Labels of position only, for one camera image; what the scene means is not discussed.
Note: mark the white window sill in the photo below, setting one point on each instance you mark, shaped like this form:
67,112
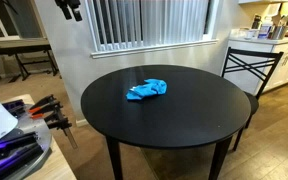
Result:
154,48

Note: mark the white blue jug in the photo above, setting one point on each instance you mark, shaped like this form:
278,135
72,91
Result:
264,29

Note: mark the steel pot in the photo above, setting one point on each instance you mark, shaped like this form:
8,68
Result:
278,32

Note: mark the round grey robot base plate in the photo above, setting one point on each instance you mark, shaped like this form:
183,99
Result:
37,128

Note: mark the black purple rails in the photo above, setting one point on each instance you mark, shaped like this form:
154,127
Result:
10,150

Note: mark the white cup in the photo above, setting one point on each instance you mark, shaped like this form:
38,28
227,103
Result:
250,34

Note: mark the white kitchen cabinet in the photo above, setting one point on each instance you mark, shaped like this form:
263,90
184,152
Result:
284,63

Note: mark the black orange bar clamp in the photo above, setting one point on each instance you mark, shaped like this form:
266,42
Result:
42,106

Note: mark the round black table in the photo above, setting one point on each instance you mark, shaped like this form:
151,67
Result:
170,110

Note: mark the black keyboard on stand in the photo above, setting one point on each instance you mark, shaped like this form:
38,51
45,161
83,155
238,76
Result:
20,46

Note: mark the white vertical blinds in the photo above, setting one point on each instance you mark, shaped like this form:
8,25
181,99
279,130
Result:
150,21

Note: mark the blue cloth rag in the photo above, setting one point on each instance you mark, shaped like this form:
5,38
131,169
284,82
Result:
147,89

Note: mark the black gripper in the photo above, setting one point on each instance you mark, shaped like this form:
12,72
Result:
65,3

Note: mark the light wooden platform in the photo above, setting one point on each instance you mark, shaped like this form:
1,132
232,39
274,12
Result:
55,165

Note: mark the black bottle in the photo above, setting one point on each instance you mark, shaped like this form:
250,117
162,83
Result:
256,22

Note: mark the black metal chair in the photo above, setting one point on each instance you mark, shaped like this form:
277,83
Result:
250,66

